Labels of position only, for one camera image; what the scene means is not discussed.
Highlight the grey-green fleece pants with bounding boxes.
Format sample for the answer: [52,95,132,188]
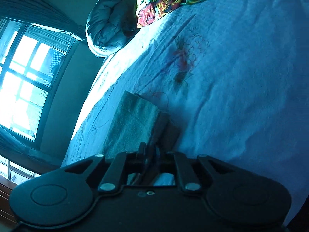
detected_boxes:
[102,90,181,185]

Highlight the large bedroom window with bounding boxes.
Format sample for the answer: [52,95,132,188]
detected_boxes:
[1,19,77,142]

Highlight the light blue floral bedsheet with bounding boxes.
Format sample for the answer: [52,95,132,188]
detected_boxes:
[63,0,308,223]

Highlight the lower side window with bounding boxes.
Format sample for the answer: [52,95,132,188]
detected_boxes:
[0,156,41,185]

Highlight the white rolled duvet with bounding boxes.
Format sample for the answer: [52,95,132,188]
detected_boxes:
[85,0,138,57]

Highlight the teal curtain near headboard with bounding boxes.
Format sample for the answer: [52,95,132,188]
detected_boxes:
[1,0,86,41]

